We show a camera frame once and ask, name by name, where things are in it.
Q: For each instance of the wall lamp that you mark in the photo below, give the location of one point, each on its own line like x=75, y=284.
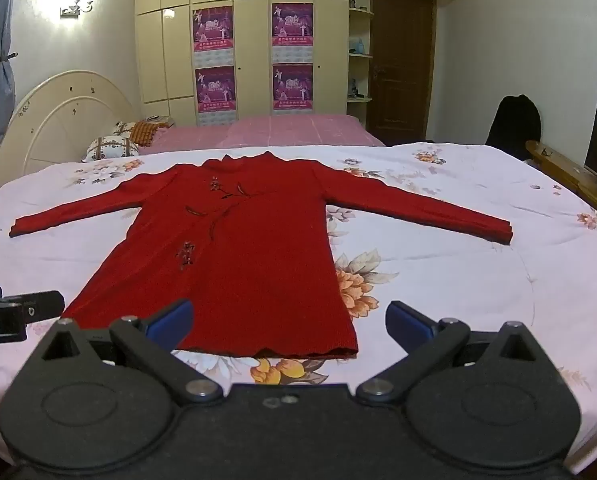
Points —
x=76, y=9

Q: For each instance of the cream wardrobe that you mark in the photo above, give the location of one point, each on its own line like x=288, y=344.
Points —
x=251, y=35

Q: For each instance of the white floral blanket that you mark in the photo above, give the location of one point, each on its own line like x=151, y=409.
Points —
x=453, y=285

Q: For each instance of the brown wooden door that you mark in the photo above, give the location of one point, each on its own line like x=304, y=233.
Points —
x=401, y=70

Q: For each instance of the pink bed sheet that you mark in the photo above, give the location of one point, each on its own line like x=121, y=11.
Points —
x=288, y=130

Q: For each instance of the cream round headboard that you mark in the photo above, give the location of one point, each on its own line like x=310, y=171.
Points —
x=53, y=120

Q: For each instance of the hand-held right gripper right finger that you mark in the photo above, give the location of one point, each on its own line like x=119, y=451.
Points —
x=408, y=325

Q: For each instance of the wooden television stand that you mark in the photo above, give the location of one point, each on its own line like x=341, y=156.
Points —
x=568, y=175

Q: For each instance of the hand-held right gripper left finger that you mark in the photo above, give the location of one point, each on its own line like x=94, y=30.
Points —
x=171, y=325

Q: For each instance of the cream corner shelf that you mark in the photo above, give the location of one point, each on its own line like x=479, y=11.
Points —
x=358, y=105

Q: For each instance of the purple wall poster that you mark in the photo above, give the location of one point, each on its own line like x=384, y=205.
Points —
x=292, y=25
x=213, y=27
x=215, y=92
x=292, y=85

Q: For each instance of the orange patterned pillow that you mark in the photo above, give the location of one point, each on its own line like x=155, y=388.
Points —
x=148, y=132

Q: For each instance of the floral checked pillow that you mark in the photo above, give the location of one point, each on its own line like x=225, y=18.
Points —
x=111, y=149

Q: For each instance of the red knit sweater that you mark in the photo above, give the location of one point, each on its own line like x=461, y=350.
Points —
x=253, y=260

